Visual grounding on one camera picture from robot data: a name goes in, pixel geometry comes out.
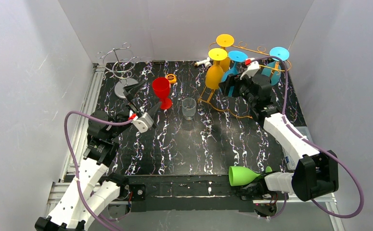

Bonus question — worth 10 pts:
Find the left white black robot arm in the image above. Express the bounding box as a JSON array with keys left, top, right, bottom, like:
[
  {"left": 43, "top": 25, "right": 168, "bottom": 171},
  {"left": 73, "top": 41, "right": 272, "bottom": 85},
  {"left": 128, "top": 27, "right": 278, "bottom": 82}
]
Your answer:
[{"left": 35, "top": 80, "right": 162, "bottom": 231}]

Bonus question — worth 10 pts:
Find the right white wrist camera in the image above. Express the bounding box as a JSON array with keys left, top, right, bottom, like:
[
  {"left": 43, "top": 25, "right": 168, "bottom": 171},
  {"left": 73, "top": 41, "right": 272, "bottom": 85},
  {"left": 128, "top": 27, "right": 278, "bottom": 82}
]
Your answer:
[{"left": 240, "top": 59, "right": 260, "bottom": 80}]

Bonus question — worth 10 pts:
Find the green plastic wine glass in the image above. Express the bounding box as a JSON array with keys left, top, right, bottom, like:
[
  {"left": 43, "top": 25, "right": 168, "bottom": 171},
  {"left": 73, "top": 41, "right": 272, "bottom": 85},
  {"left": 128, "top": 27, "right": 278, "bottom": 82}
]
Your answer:
[{"left": 228, "top": 166, "right": 273, "bottom": 186}]

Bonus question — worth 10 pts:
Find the blue wine glass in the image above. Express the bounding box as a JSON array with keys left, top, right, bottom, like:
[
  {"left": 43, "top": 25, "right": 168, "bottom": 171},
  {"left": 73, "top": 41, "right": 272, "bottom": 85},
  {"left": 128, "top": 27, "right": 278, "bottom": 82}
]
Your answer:
[{"left": 261, "top": 47, "right": 290, "bottom": 86}]

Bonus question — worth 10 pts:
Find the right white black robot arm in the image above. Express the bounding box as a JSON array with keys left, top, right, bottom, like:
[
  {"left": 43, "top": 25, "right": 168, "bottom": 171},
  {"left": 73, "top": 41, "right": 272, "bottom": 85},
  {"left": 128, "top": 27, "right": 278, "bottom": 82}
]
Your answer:
[{"left": 219, "top": 74, "right": 339, "bottom": 201}]

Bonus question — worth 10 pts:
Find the silver round glass rack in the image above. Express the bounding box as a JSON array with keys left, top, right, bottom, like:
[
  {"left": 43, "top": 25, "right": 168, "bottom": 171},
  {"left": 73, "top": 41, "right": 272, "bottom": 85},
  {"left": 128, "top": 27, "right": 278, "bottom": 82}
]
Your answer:
[{"left": 97, "top": 42, "right": 138, "bottom": 99}]

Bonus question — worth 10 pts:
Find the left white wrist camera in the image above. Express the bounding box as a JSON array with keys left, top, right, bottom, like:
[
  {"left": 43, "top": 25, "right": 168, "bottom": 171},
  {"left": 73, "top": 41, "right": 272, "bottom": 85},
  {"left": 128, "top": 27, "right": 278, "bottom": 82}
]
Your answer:
[{"left": 131, "top": 113, "right": 154, "bottom": 133}]

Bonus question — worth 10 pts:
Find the white small fitting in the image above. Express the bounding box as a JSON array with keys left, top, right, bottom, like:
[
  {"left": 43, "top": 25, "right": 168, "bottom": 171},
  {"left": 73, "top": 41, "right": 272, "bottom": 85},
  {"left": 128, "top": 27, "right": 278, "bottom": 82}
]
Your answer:
[{"left": 194, "top": 57, "right": 212, "bottom": 68}]

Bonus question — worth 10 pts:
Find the clear glass tumbler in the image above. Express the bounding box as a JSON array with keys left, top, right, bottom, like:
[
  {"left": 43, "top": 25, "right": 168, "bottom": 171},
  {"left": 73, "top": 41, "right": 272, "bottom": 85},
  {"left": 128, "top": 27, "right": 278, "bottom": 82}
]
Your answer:
[{"left": 181, "top": 98, "right": 196, "bottom": 121}]

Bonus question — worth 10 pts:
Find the red plastic wine glass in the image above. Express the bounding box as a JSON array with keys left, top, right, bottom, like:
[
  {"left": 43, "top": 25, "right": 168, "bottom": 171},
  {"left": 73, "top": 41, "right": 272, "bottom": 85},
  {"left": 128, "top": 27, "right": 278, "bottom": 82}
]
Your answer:
[{"left": 152, "top": 77, "right": 172, "bottom": 110}]

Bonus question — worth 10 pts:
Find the clear plastic parts box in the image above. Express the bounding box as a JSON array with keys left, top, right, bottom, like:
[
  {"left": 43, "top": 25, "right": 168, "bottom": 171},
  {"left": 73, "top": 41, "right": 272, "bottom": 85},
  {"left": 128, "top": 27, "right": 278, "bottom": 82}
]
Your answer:
[{"left": 283, "top": 126, "right": 312, "bottom": 171}]

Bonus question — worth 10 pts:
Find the orange wine glass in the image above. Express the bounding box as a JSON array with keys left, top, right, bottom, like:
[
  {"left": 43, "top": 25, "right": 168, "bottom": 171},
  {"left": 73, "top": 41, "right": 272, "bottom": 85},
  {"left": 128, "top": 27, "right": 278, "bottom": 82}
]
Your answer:
[
  {"left": 216, "top": 34, "right": 234, "bottom": 72},
  {"left": 205, "top": 48, "right": 228, "bottom": 90}
]

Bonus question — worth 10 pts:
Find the teal wine glass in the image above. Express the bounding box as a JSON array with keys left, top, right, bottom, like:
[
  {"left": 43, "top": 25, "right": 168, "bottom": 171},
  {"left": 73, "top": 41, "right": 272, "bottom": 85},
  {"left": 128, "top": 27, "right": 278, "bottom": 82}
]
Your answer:
[{"left": 221, "top": 51, "right": 248, "bottom": 83}]

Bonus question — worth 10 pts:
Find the gold wire glass rack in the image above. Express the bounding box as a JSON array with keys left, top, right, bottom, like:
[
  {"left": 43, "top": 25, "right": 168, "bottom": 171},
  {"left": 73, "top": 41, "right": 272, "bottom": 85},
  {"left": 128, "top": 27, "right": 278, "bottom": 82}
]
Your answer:
[{"left": 194, "top": 34, "right": 290, "bottom": 120}]

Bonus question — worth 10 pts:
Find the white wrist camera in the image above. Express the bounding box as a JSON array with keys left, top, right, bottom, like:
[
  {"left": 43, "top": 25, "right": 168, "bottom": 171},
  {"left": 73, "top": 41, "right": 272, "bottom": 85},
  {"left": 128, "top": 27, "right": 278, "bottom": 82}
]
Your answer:
[
  {"left": 131, "top": 113, "right": 154, "bottom": 133},
  {"left": 240, "top": 59, "right": 260, "bottom": 80}
]

